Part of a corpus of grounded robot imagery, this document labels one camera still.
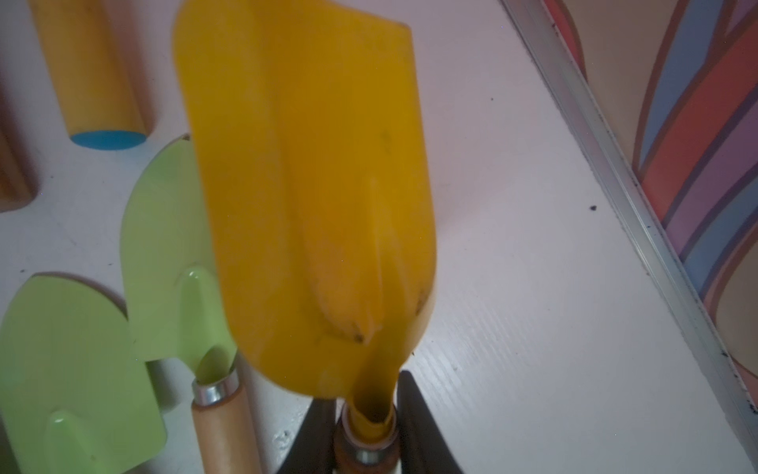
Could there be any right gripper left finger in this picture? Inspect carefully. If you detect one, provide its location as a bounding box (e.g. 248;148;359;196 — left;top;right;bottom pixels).
278;399;337;474

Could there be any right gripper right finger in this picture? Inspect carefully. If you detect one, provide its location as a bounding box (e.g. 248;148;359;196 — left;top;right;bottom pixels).
397;371;463;474

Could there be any green wooden-handle shovel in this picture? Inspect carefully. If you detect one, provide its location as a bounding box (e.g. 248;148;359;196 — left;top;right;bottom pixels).
1;134;35;213
120;135;262;473
1;275;167;473

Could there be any yellow shovel wooden handle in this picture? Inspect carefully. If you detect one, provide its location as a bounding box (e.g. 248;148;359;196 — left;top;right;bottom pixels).
172;1;436;473

